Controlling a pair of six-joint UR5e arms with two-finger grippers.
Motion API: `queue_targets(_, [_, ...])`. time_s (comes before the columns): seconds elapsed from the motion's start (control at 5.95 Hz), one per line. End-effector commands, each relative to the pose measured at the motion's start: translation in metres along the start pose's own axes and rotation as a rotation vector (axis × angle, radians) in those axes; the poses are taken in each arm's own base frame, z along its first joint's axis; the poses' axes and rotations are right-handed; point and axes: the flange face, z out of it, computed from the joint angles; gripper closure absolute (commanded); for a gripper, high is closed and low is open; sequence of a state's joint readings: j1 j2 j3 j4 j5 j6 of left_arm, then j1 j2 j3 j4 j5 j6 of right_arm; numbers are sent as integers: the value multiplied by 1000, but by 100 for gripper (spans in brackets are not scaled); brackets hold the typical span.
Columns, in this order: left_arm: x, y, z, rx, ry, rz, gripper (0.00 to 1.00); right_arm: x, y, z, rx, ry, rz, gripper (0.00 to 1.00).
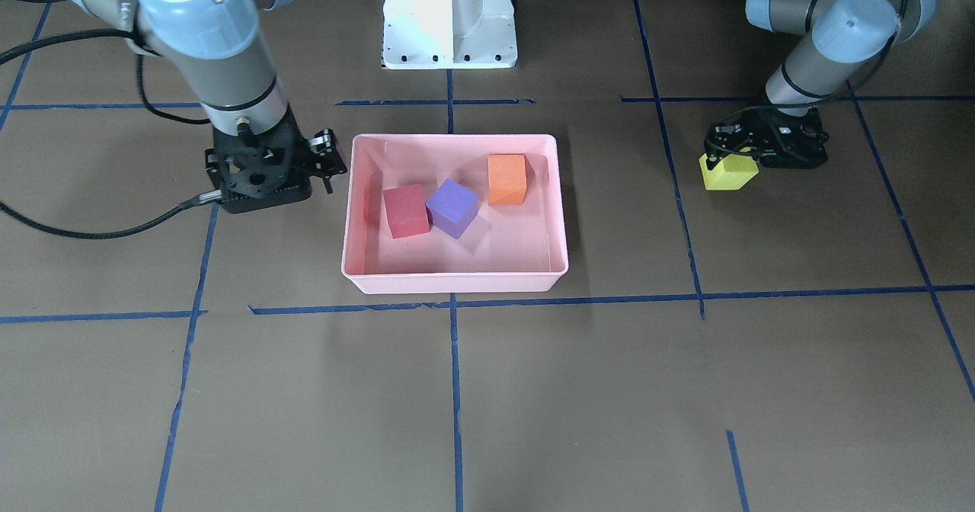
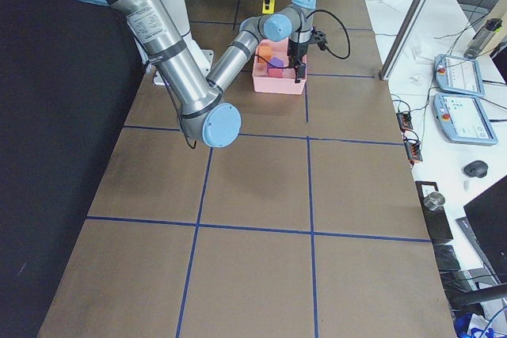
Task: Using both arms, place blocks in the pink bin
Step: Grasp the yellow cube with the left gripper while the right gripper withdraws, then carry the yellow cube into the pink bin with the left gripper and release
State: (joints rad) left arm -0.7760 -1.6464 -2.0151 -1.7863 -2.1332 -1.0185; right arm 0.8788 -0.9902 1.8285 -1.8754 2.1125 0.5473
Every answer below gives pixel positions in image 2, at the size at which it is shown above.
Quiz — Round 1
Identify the grey water bottle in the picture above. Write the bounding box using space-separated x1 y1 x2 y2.
463 18 502 59

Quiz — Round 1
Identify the orange foam block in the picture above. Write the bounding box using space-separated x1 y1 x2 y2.
256 44 273 64

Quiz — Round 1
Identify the purple foam block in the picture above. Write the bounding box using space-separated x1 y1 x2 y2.
267 56 286 70

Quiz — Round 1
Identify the near teach pendant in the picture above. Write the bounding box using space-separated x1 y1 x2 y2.
433 93 498 146

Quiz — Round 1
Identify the pink plastic bin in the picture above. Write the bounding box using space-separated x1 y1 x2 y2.
252 38 307 95

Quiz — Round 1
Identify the teach pendant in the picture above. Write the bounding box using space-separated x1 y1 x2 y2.
433 93 498 146
434 54 485 97

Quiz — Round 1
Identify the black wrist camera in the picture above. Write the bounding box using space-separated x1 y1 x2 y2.
308 28 328 51

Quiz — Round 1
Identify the far teach pendant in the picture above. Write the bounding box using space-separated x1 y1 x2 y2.
434 54 485 97

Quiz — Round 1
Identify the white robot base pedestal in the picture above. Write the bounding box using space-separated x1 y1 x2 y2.
162 0 214 77

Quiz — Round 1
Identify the black monitor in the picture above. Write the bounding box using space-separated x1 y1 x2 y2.
464 177 507 283

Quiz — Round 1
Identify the yellow foam block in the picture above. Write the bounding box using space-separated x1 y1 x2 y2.
261 0 276 14

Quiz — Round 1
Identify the metal cup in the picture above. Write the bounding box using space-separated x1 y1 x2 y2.
422 192 445 211

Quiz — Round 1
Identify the aluminium frame post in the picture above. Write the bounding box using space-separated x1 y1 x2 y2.
379 0 428 81

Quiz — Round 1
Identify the red foam block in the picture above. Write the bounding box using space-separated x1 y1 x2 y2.
267 68 284 78

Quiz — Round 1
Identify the black computer mouse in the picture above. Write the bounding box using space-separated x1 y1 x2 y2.
462 160 489 178

